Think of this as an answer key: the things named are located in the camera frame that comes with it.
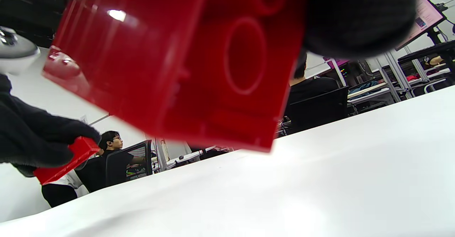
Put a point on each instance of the person's left hand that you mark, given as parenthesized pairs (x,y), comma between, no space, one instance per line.
(28,134)

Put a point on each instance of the person's right hand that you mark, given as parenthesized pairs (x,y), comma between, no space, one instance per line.
(355,16)

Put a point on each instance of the single red toy brick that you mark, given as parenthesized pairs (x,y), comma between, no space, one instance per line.
(71,159)

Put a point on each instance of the stack of red toy bricks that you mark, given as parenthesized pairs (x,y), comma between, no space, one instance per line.
(177,70)

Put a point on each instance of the computer monitor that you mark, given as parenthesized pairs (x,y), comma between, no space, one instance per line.
(424,16)

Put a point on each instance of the black mesh office chair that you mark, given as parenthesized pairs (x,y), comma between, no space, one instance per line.
(119,166)

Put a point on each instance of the black swivel office chair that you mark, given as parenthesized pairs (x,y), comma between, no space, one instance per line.
(320,109)

